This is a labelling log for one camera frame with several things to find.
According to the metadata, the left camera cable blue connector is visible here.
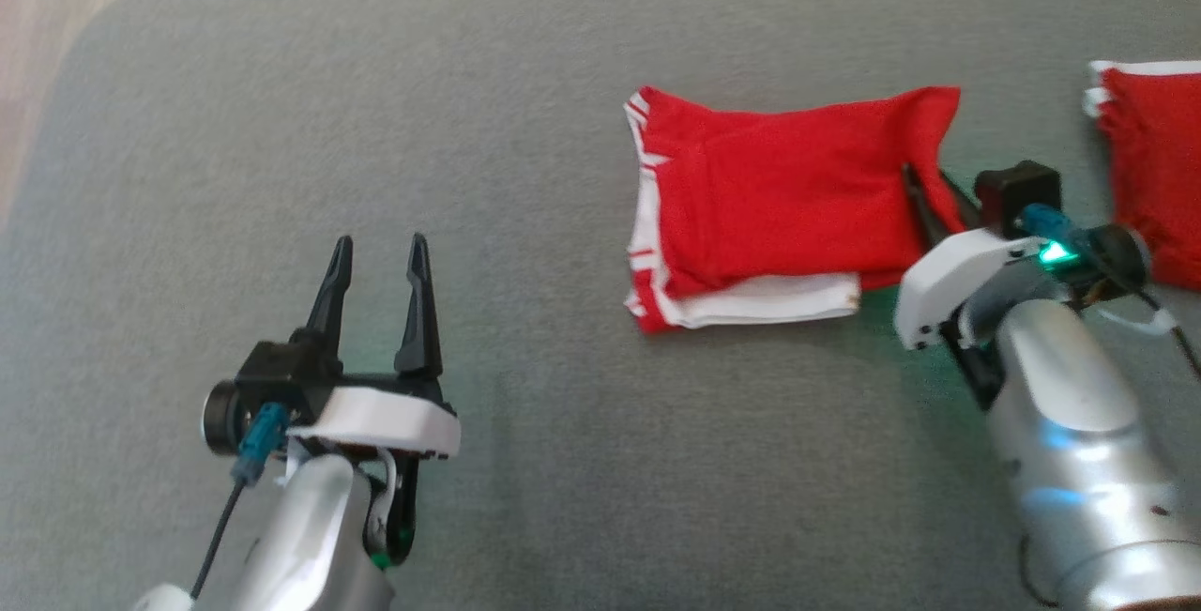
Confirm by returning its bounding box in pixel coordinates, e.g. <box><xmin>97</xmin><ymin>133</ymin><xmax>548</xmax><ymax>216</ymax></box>
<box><xmin>188</xmin><ymin>403</ymin><xmax>292</xmax><ymax>603</ymax></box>

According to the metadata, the camera cable blue connector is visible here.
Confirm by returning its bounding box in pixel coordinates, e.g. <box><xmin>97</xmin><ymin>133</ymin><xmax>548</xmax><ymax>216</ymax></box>
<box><xmin>1021</xmin><ymin>205</ymin><xmax>1201</xmax><ymax>382</ymax></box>
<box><xmin>188</xmin><ymin>403</ymin><xmax>292</xmax><ymax>603</ymax></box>

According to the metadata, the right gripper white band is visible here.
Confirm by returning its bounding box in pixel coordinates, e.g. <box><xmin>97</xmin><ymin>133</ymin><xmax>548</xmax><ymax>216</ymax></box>
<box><xmin>893</xmin><ymin>163</ymin><xmax>1042</xmax><ymax>351</ymax></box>

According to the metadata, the red jersey with white trim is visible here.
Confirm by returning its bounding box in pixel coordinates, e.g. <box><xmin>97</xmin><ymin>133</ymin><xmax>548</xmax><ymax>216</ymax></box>
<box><xmin>622</xmin><ymin>84</ymin><xmax>967</xmax><ymax>335</ymax></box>

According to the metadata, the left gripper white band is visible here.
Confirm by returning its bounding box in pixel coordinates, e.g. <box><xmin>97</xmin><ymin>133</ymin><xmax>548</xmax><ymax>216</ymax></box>
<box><xmin>286</xmin><ymin>234</ymin><xmax>462</xmax><ymax>459</ymax></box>

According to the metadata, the plain red garment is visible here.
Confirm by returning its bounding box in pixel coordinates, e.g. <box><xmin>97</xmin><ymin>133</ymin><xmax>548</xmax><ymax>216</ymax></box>
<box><xmin>1082</xmin><ymin>59</ymin><xmax>1201</xmax><ymax>291</ymax></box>

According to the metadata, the large grey sofa cushion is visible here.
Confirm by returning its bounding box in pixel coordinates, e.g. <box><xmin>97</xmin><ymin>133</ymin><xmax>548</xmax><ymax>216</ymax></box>
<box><xmin>0</xmin><ymin>0</ymin><xmax>1201</xmax><ymax>611</ymax></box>

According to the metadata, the right camera cable blue connector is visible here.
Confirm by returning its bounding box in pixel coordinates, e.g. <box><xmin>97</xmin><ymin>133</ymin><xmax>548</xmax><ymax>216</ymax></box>
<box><xmin>1021</xmin><ymin>205</ymin><xmax>1201</xmax><ymax>382</ymax></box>

